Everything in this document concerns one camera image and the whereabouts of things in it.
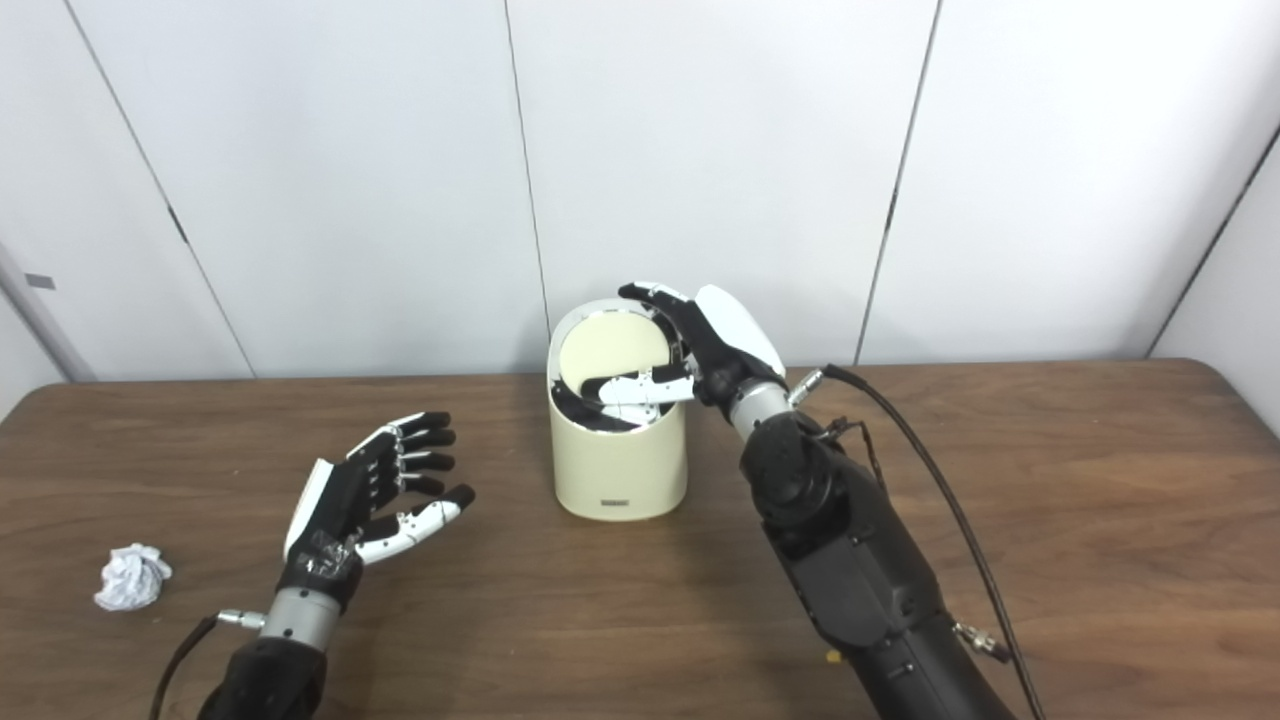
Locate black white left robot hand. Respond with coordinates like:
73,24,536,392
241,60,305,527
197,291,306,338
277,411,476,611

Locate grey wall post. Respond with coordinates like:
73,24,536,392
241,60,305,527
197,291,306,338
0,240,96,383

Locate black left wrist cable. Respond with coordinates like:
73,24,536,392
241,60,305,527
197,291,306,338
150,610,266,720

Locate round cream bin lid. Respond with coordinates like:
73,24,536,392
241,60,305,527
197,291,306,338
558,310,676,401

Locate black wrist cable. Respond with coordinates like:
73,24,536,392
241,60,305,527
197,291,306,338
150,610,266,720
790,365,1046,720

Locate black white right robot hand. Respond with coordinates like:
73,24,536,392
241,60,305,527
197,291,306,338
600,281,791,411

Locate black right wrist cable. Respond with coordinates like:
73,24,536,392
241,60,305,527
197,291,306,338
790,365,1046,720

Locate cream-colored trash bin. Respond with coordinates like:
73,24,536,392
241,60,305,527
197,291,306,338
547,297,691,522

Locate white paper ball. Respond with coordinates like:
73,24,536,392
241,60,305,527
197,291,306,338
94,543,173,612

